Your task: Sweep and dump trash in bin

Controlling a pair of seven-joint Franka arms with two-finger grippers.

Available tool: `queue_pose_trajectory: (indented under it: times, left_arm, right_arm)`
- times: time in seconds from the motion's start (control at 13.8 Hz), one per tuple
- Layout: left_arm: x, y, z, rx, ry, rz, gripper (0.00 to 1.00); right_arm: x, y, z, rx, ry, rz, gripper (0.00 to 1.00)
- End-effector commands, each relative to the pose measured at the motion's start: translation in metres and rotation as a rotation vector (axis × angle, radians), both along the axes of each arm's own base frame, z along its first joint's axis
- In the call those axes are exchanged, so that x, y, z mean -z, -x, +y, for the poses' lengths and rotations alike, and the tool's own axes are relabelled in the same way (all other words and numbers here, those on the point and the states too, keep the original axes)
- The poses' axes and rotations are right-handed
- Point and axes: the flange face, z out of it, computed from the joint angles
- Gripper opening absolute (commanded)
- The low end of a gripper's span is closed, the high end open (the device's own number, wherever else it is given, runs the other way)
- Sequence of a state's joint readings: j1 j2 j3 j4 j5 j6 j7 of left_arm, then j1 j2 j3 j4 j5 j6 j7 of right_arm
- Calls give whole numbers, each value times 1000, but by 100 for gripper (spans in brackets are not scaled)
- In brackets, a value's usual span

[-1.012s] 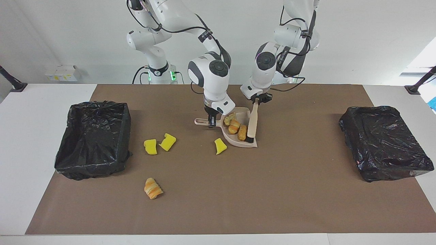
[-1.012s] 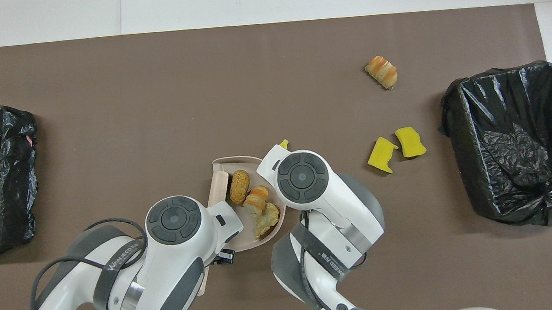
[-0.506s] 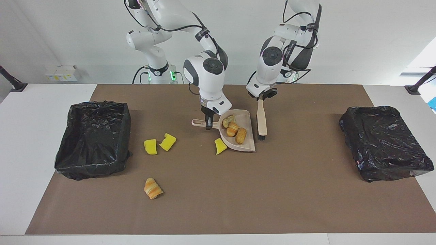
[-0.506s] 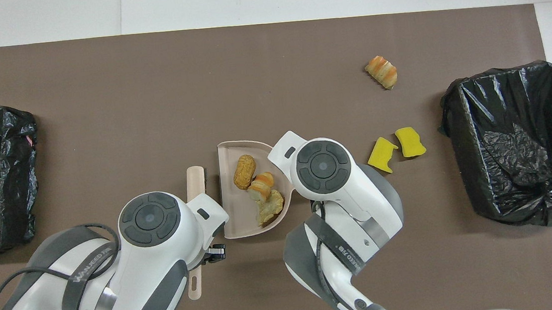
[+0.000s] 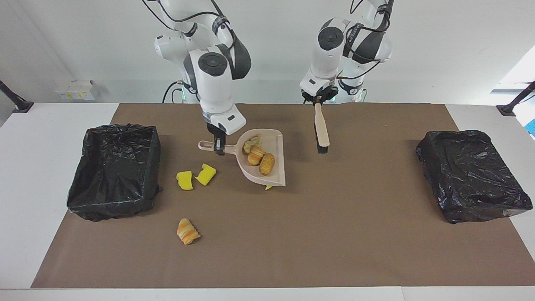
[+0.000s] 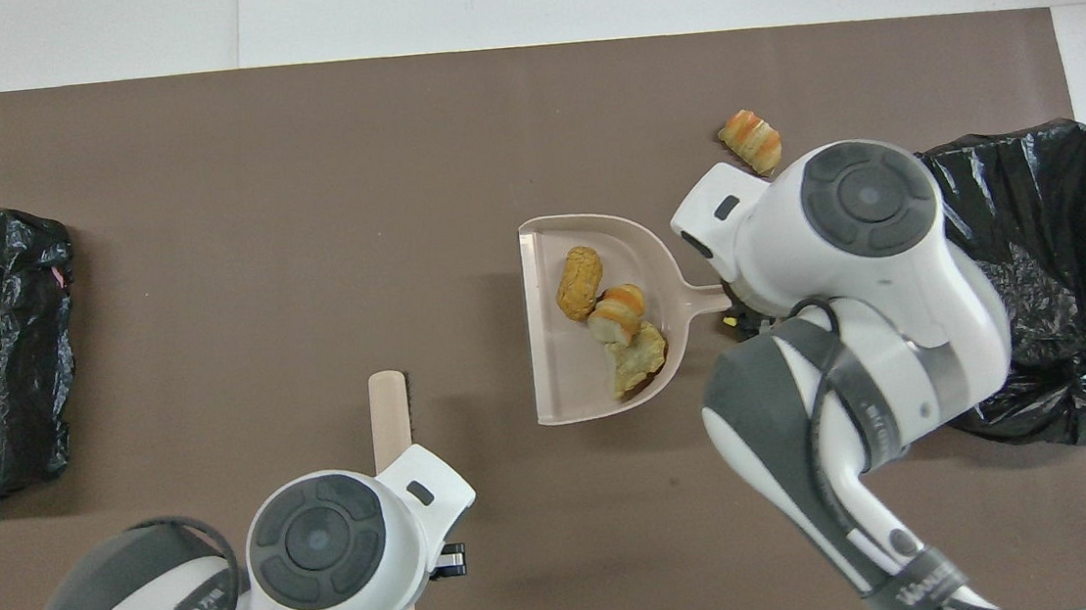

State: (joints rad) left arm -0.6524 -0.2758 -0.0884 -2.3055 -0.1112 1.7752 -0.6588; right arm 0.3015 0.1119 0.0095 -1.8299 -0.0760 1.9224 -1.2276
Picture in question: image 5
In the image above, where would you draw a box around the beige brush with black bristles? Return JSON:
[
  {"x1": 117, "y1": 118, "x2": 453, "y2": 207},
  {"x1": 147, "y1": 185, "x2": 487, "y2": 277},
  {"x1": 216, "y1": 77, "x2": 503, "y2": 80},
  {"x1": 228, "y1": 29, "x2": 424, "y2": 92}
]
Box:
[{"x1": 313, "y1": 103, "x2": 331, "y2": 154}]

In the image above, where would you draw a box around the notched yellow sponge piece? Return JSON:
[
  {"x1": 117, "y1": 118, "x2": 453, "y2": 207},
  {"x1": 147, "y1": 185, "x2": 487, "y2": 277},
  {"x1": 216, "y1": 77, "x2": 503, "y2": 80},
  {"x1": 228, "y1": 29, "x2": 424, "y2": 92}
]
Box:
[{"x1": 194, "y1": 163, "x2": 217, "y2": 186}]

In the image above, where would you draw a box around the pale yellow bread piece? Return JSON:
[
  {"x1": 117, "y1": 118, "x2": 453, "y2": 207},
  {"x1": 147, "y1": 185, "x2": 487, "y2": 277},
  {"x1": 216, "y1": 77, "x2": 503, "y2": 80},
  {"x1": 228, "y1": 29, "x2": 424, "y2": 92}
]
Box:
[{"x1": 243, "y1": 135, "x2": 262, "y2": 153}]

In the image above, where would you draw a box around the ridged golden bread piece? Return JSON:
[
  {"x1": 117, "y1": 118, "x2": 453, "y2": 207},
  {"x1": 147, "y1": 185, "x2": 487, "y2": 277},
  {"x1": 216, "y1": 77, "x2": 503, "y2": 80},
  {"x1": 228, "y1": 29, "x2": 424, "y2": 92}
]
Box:
[{"x1": 247, "y1": 145, "x2": 265, "y2": 166}]

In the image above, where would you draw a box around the brown bread roll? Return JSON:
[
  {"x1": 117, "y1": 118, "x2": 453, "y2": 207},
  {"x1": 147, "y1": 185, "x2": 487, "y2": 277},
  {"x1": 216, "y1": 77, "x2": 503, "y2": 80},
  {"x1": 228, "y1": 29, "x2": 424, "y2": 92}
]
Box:
[{"x1": 259, "y1": 153, "x2": 275, "y2": 176}]

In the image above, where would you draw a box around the beige plastic dustpan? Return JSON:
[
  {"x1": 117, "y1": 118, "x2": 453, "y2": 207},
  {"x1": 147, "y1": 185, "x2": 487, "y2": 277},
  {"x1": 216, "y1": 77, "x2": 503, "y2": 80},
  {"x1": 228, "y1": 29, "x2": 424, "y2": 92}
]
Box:
[{"x1": 198, "y1": 129, "x2": 286, "y2": 187}]

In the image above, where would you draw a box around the striped orange croissant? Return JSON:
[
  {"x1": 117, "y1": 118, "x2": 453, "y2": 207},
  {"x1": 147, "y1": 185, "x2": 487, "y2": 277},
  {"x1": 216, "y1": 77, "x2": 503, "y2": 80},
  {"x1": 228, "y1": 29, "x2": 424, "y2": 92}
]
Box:
[{"x1": 177, "y1": 218, "x2": 201, "y2": 245}]

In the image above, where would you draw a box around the bin lined with black bag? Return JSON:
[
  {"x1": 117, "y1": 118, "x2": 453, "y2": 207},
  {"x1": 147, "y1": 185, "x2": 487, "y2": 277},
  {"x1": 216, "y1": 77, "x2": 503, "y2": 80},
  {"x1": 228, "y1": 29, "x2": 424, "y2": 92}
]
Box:
[
  {"x1": 67, "y1": 123, "x2": 163, "y2": 222},
  {"x1": 416, "y1": 130, "x2": 533, "y2": 224}
]

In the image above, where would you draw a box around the brown table mat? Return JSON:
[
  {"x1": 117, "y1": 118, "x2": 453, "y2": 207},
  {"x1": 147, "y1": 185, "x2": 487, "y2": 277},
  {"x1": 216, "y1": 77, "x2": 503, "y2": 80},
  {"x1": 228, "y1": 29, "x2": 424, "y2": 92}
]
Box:
[{"x1": 31, "y1": 103, "x2": 535, "y2": 289}]

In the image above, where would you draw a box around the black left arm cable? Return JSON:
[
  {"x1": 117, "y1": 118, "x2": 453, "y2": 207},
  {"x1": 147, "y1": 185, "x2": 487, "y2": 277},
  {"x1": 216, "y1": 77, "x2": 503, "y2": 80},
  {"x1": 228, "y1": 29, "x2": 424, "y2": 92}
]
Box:
[{"x1": 336, "y1": 0, "x2": 393, "y2": 80}]

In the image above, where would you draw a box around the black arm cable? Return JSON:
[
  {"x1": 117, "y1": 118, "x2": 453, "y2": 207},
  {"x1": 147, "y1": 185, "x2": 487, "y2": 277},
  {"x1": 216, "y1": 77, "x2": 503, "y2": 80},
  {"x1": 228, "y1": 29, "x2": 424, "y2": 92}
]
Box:
[
  {"x1": 142, "y1": 0, "x2": 251, "y2": 80},
  {"x1": 336, "y1": 0, "x2": 393, "y2": 80}
]

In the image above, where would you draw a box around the black base cable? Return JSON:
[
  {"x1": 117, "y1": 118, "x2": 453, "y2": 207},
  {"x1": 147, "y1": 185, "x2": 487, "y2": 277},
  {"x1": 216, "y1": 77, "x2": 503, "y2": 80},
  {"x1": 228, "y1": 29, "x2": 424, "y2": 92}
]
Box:
[{"x1": 162, "y1": 81, "x2": 186, "y2": 104}]

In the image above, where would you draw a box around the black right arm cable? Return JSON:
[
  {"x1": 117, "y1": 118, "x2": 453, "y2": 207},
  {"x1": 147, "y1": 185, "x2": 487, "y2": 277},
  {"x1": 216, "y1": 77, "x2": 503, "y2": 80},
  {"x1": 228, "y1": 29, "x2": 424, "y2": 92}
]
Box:
[{"x1": 142, "y1": 0, "x2": 251, "y2": 80}]

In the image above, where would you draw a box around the white wall socket box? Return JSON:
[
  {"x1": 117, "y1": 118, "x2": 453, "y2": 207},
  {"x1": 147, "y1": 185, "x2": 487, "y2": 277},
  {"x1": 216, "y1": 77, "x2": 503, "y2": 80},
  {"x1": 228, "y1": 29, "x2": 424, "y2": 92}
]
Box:
[{"x1": 55, "y1": 79, "x2": 97, "y2": 101}]

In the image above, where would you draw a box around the black camera stand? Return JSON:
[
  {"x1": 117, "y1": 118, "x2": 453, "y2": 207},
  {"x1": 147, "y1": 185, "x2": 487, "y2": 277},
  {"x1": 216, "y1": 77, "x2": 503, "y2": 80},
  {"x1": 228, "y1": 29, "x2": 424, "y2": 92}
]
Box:
[
  {"x1": 0, "y1": 79, "x2": 34, "y2": 113},
  {"x1": 497, "y1": 81, "x2": 535, "y2": 117}
]

